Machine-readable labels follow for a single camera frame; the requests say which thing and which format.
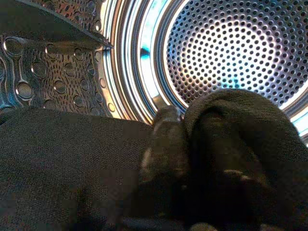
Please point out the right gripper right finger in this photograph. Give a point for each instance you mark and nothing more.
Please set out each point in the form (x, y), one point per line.
(235, 204)

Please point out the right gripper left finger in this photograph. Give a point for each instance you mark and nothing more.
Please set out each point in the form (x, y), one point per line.
(166, 156)

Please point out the black knit garment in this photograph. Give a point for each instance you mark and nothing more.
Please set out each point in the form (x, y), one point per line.
(240, 125)
(60, 156)

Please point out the perforated steel dryer drum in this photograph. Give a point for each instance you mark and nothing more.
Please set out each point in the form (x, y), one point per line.
(216, 48)

